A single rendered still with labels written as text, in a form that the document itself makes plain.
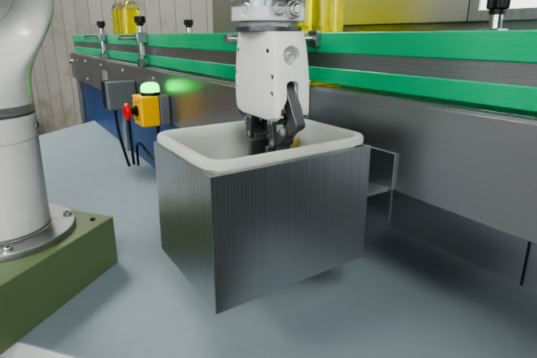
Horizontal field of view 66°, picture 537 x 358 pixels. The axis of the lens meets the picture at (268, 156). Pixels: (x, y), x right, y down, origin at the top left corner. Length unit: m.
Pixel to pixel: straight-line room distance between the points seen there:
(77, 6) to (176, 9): 0.97
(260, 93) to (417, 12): 0.39
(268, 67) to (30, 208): 0.41
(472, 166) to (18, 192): 0.59
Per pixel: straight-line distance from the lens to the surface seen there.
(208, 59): 0.85
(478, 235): 0.79
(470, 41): 0.53
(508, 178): 0.50
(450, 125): 0.52
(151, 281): 0.72
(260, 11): 0.45
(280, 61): 0.45
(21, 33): 0.69
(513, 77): 0.51
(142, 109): 0.99
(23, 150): 0.67
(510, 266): 0.78
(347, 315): 0.63
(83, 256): 0.71
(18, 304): 0.65
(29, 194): 0.69
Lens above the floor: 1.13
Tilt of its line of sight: 16 degrees down
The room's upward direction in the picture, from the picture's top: straight up
